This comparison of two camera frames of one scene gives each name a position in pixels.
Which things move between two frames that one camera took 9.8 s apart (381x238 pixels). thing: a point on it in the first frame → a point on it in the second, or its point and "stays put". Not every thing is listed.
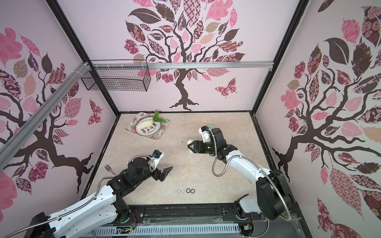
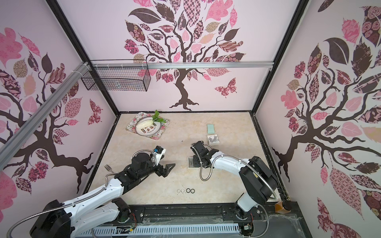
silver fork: x=109 y=169 stays put
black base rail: x=192 y=213 stays put
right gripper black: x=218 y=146 → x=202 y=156
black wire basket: x=130 y=75 stays put
